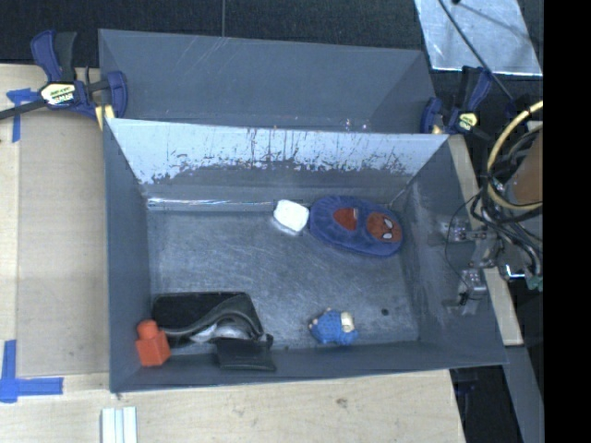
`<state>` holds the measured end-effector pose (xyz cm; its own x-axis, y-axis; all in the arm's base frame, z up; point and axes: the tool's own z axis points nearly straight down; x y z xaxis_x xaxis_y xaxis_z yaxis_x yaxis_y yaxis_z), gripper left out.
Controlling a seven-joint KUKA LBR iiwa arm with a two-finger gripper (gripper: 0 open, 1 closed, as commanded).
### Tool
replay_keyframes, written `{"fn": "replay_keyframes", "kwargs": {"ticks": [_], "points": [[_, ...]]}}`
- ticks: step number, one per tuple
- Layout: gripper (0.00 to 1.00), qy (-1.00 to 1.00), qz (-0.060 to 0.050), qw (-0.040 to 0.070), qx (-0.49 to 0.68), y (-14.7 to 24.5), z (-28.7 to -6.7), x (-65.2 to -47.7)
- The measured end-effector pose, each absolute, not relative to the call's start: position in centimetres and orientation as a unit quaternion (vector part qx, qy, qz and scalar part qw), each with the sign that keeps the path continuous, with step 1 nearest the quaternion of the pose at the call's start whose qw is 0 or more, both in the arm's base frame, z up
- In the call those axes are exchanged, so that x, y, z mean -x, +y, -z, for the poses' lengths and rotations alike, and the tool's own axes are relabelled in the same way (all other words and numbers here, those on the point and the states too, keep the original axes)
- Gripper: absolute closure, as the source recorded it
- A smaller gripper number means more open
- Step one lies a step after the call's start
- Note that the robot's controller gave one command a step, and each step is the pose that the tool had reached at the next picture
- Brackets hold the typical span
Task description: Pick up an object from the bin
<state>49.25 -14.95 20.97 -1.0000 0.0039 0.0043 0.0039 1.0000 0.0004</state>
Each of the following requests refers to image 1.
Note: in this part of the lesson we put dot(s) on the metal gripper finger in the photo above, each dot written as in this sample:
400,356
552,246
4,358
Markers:
473,280
460,233

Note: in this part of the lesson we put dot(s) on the blue slipper with red face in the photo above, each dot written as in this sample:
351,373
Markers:
341,235

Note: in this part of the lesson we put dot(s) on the blue toy animal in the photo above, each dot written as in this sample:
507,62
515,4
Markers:
330,328

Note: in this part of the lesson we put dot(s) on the white sponge block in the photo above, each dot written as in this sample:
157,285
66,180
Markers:
291,215

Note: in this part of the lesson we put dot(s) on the grey metal bin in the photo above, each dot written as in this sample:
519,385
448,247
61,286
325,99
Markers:
277,266

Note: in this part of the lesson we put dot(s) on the orange-red toy block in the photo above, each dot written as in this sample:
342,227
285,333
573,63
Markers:
152,346

